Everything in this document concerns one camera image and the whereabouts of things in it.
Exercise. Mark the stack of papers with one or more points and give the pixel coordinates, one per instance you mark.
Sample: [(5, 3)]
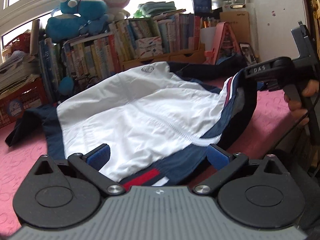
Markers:
[(17, 72)]

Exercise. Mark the row of colourful books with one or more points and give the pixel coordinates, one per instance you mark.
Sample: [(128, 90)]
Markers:
[(100, 52)]

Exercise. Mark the pink rabbit print blanket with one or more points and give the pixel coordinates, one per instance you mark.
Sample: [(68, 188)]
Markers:
[(265, 120)]

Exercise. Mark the blue round plush ball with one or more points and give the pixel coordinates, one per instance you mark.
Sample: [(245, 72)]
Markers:
[(66, 85)]

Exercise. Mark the teal folded cloth stack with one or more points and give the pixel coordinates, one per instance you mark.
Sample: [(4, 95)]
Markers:
[(157, 8)]

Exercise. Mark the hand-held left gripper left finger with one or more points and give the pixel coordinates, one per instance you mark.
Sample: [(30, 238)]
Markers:
[(100, 155)]

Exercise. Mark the person's right hand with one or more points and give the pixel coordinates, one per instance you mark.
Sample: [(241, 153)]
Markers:
[(297, 110)]

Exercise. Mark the navy and white jacket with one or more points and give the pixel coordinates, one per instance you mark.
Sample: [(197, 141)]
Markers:
[(140, 115)]

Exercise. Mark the miniature black bicycle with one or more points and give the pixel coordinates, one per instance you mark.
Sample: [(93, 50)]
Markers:
[(86, 80)]

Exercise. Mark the large red plastic basket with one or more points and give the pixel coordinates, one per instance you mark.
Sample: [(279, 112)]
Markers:
[(22, 105)]

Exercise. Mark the blue plush with white ears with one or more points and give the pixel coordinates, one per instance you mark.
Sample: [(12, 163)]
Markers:
[(65, 25)]

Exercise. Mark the white colourful print card box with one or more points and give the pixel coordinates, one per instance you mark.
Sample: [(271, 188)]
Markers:
[(148, 47)]

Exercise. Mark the green clover toy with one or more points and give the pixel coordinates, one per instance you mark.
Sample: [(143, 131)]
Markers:
[(138, 13)]

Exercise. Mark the beige long tube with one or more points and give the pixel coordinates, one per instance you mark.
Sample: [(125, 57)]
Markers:
[(35, 36)]

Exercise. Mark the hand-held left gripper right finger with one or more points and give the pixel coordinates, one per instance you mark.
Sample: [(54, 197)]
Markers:
[(217, 155)]

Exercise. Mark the wooden drawer organizer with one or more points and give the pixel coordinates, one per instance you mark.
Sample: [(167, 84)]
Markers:
[(175, 56)]

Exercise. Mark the brown kraft clipboard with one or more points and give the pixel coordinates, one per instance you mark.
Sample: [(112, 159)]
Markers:
[(237, 27)]

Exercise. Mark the pink folder stand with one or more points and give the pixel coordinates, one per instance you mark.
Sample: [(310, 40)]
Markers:
[(225, 47)]

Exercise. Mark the small red plastic basket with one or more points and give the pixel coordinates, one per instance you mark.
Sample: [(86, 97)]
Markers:
[(17, 40)]

